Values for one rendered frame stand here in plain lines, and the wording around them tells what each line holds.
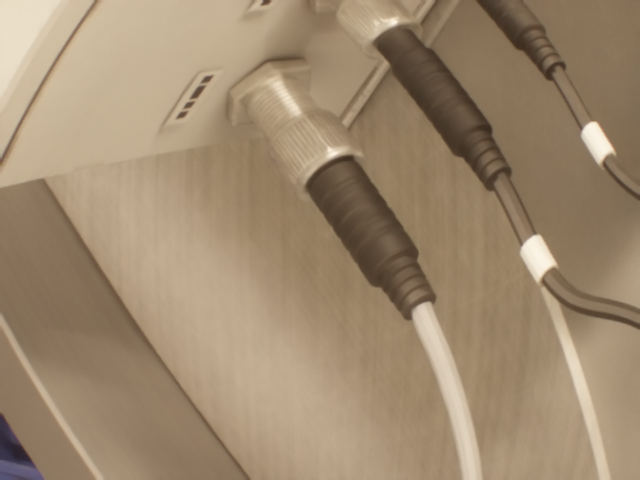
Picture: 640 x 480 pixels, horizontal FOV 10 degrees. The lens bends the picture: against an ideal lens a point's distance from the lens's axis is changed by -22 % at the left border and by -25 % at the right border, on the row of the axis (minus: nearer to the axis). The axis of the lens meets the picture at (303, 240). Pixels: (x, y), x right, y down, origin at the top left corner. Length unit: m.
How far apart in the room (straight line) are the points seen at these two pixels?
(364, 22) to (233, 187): 0.10
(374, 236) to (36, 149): 0.07
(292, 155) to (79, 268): 0.12
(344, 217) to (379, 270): 0.01
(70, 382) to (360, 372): 0.07
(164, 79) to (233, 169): 0.09
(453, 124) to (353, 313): 0.09
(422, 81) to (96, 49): 0.07
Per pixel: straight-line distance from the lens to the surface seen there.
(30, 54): 0.79
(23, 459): 6.14
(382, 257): 0.84
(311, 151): 0.85
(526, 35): 0.80
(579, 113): 0.79
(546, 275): 0.81
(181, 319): 0.94
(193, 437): 0.93
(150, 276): 0.95
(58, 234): 0.97
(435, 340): 0.83
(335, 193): 0.85
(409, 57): 0.83
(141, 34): 0.82
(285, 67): 0.86
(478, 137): 0.82
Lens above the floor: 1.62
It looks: 8 degrees down
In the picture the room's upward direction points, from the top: 1 degrees counter-clockwise
